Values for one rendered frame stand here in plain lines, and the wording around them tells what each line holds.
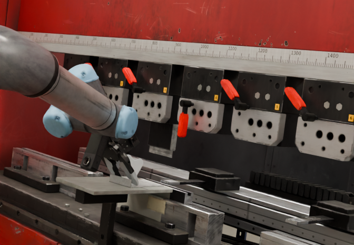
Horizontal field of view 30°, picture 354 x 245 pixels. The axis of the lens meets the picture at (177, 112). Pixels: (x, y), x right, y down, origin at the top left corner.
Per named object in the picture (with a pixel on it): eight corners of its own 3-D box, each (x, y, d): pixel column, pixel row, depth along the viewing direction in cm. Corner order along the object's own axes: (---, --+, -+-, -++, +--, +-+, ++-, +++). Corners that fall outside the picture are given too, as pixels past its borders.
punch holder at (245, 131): (229, 137, 163) (237, 70, 162) (252, 138, 169) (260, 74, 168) (276, 147, 152) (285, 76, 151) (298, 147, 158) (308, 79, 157)
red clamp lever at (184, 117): (175, 136, 172) (179, 99, 171) (186, 137, 175) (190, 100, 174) (179, 137, 171) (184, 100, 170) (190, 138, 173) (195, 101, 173)
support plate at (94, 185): (55, 180, 177) (56, 177, 177) (132, 179, 195) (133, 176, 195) (93, 195, 164) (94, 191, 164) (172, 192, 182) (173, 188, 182)
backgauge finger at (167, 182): (150, 183, 195) (152, 166, 195) (212, 182, 213) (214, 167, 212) (177, 192, 186) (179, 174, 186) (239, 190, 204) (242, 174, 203)
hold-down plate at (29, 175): (2, 175, 240) (3, 167, 240) (16, 175, 243) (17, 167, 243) (45, 192, 218) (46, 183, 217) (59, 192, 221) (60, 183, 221)
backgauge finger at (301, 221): (270, 222, 161) (273, 202, 161) (332, 216, 178) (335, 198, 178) (310, 235, 152) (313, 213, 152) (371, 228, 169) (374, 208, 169)
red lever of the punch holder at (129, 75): (123, 65, 190) (136, 89, 185) (134, 67, 193) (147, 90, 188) (119, 70, 191) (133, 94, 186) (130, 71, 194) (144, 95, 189)
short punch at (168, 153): (146, 152, 192) (150, 119, 191) (151, 152, 193) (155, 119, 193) (168, 157, 185) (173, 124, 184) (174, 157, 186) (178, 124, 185)
